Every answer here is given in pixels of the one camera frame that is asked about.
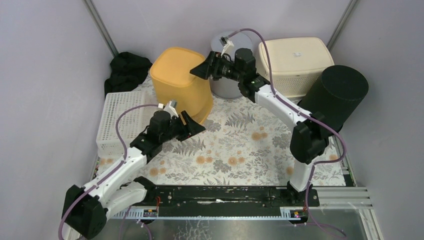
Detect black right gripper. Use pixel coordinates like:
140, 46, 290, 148
189, 53, 242, 84

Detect grey bin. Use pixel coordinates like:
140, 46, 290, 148
209, 30, 253, 100

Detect yellow perforated waste bin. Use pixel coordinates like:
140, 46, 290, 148
149, 47, 214, 124

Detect white perforated plastic basket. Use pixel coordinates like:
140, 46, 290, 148
96, 90, 158, 159

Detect cream large plastic basket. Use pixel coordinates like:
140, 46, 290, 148
255, 37, 334, 99

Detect black bin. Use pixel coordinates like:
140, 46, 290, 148
298, 65, 369, 132

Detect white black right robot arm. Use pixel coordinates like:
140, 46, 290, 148
189, 48, 329, 206

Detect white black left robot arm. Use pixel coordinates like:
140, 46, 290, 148
58, 110, 205, 240

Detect floral patterned table mat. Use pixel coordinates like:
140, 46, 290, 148
96, 65, 347, 187

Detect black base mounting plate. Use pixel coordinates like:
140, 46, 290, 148
135, 185, 320, 218

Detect black crumpled cloth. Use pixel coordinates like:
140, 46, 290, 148
104, 51, 153, 97

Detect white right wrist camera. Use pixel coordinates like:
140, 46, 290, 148
219, 36, 235, 56

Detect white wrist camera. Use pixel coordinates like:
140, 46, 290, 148
157, 100, 179, 118
219, 36, 235, 56

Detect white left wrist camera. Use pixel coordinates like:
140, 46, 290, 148
157, 100, 179, 118

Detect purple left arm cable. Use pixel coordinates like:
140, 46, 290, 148
57, 103, 163, 240

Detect aluminium frame rails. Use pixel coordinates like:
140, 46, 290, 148
64, 0, 385, 240

